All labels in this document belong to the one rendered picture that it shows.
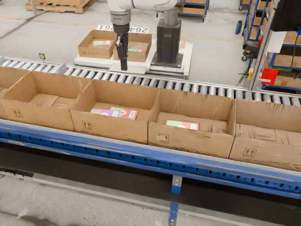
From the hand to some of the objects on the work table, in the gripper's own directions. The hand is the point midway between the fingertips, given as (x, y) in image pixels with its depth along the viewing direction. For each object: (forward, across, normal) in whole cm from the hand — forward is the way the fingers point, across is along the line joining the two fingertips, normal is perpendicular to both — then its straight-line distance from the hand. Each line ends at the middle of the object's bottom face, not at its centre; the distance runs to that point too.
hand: (123, 63), depth 128 cm
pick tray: (+45, -105, -28) cm, 117 cm away
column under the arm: (+45, -98, +5) cm, 108 cm away
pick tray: (+45, -103, -59) cm, 127 cm away
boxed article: (+44, -112, -61) cm, 135 cm away
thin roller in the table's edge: (+48, -81, +8) cm, 94 cm away
